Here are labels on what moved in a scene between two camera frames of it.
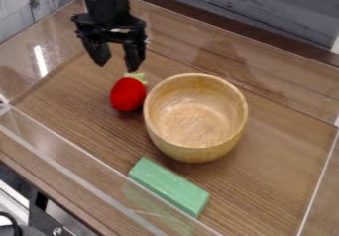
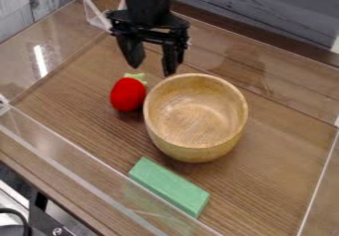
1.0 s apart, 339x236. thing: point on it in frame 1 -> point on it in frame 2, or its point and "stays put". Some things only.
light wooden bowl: x=196 y=115 stays put
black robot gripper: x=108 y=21 -> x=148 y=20
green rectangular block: x=170 y=186 stays put
